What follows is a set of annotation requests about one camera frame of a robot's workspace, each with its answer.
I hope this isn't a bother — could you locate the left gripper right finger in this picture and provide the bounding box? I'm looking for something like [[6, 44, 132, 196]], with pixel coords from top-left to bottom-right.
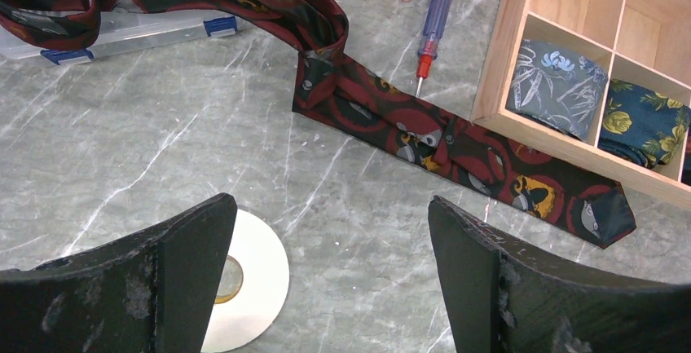
[[428, 196, 690, 352]]

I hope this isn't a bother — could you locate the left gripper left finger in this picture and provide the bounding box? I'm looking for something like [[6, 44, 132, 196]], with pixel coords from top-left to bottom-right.
[[1, 193, 238, 352]]

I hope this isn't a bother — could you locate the red patterned dark tie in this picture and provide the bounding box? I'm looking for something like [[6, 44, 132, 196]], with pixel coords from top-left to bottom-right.
[[1, 0, 636, 248]]

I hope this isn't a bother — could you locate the orange floral dark tie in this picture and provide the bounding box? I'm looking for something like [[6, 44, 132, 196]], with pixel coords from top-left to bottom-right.
[[681, 147, 691, 186]]

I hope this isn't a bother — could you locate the white tape roll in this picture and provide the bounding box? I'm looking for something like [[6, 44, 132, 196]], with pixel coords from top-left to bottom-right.
[[201, 210, 289, 352]]

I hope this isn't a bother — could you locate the rolled grey-blue tie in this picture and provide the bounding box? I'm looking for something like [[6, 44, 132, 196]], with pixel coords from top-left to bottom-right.
[[505, 39, 609, 141]]

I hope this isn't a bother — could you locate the rolled blue yellow tie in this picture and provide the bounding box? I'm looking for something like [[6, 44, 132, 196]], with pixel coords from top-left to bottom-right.
[[598, 79, 690, 170]]

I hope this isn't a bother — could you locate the red blue screwdriver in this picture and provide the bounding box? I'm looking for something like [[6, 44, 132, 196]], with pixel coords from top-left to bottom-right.
[[415, 0, 452, 98]]

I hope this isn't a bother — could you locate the wooden compartment tray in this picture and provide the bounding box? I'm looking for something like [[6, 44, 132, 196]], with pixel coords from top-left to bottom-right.
[[471, 0, 690, 209]]

